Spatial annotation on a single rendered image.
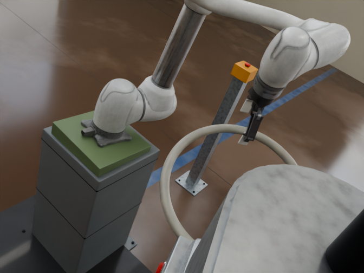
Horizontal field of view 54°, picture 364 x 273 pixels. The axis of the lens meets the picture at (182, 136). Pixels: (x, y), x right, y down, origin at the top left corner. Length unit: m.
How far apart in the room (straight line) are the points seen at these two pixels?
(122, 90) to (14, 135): 1.55
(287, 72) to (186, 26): 0.63
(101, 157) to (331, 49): 1.00
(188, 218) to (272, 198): 2.29
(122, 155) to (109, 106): 0.23
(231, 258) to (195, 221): 2.35
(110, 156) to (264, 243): 1.32
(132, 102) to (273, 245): 1.29
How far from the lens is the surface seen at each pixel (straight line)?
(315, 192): 0.39
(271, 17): 1.16
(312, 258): 0.32
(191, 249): 0.47
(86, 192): 1.63
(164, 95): 1.61
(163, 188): 1.08
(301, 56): 0.95
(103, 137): 1.63
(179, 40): 1.50
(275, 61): 0.95
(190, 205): 2.71
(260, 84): 1.03
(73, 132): 1.65
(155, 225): 2.49
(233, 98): 2.36
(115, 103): 1.52
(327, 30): 1.08
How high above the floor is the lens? 1.90
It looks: 35 degrees down
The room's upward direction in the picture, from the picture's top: 22 degrees clockwise
